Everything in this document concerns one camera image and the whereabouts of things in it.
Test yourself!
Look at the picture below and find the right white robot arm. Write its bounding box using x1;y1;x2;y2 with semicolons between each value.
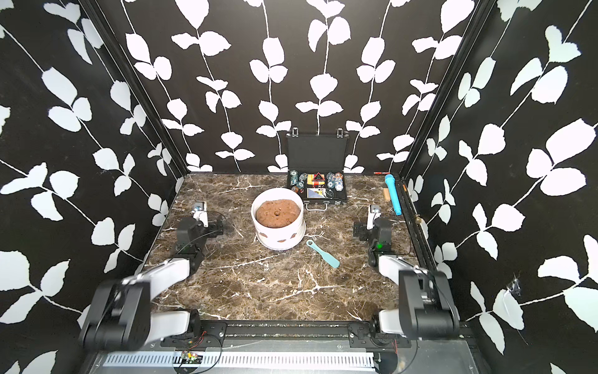
353;205;459;340

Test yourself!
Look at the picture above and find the small circuit board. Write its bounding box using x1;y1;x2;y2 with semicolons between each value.
179;352;203;366

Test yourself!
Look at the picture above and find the blue cylindrical tool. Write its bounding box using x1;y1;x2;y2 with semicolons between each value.
385;174;403;216

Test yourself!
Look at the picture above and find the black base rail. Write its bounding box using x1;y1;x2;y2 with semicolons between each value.
160;320;412;352

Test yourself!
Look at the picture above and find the white ceramic flower pot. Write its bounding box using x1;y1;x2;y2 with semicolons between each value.
251;188;306;251

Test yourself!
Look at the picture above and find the white perforated strip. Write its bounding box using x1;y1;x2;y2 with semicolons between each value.
102;352;375;371

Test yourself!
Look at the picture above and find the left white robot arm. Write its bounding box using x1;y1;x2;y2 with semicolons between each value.
79;204;225;352

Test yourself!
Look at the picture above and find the brown clay soil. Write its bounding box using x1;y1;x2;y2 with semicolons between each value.
255;199;301;228

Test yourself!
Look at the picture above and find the black poker chip case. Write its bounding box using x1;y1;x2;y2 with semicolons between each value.
287;127;349;211

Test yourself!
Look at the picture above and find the playing card deck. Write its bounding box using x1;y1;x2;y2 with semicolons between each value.
307;188;327;199

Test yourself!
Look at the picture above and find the wooden handle piece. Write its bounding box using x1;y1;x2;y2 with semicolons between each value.
382;186;391;202

